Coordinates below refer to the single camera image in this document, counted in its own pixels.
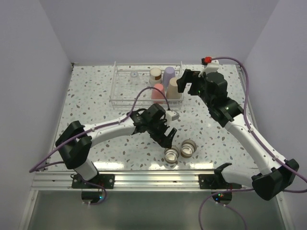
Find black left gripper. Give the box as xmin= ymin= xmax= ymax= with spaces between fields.
xmin=147 ymin=117 xmax=176 ymax=148

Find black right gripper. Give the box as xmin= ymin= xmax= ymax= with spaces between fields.
xmin=176 ymin=69 xmax=214 ymax=108

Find beige plastic cup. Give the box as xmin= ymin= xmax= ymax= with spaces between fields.
xmin=166 ymin=77 xmax=181 ymax=100

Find lavender plastic cup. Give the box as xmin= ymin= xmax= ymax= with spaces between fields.
xmin=163 ymin=67 xmax=176 ymax=86

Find red plastic cup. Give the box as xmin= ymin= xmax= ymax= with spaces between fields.
xmin=151 ymin=83 xmax=165 ymax=100

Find steel cup brown band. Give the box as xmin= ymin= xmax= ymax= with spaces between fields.
xmin=149 ymin=68 xmax=162 ymax=86

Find clear glass cup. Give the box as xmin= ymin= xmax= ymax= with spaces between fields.
xmin=130 ymin=71 xmax=140 ymax=85

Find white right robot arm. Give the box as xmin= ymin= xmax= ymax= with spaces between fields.
xmin=177 ymin=69 xmax=299 ymax=201

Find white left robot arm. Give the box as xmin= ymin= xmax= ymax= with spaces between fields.
xmin=55 ymin=103 xmax=179 ymax=188

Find steel cup middle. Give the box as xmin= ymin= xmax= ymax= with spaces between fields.
xmin=164 ymin=146 xmax=180 ymax=163

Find steel cup right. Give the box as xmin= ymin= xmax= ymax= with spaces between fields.
xmin=180 ymin=139 xmax=197 ymax=158

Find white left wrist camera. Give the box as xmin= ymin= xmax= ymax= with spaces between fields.
xmin=165 ymin=110 xmax=179 ymax=122

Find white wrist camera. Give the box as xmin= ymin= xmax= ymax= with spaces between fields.
xmin=199 ymin=57 xmax=220 ymax=77
xmin=165 ymin=110 xmax=179 ymax=122

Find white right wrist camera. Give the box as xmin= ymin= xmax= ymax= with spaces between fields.
xmin=199 ymin=57 xmax=220 ymax=77

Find white wire dish rack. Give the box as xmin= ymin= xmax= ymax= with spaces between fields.
xmin=109 ymin=62 xmax=184 ymax=110

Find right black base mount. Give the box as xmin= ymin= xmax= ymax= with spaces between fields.
xmin=198 ymin=174 xmax=233 ymax=205

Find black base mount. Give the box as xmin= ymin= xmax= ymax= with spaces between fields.
xmin=71 ymin=174 xmax=115 ymax=206
xmin=198 ymin=174 xmax=233 ymax=205

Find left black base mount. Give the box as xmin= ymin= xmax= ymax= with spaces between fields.
xmin=71 ymin=174 xmax=115 ymax=206

